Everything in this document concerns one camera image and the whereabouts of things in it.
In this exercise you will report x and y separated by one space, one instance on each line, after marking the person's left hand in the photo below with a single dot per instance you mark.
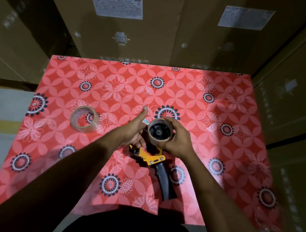
130 132

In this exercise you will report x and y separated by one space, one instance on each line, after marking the person's right hand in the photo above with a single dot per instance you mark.
179 142

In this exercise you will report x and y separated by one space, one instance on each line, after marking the person's left thumb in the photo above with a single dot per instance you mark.
141 115

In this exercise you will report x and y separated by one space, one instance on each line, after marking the person's right thumb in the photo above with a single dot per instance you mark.
163 145

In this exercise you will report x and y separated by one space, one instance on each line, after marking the brown packing tape roll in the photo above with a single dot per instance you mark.
154 143

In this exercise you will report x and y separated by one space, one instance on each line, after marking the yellow black tape dispenser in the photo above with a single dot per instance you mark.
150 157

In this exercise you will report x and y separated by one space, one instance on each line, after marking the person's left forearm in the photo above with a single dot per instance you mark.
48 187

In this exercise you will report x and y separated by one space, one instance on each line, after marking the person's right forearm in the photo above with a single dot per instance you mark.
228 222

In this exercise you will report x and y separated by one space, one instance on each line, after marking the clear tape roll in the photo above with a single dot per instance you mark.
74 122

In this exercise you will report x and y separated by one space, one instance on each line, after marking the red floral tablecloth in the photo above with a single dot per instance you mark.
225 109

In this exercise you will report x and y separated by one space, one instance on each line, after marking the white shipping label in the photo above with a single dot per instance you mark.
116 6
246 18

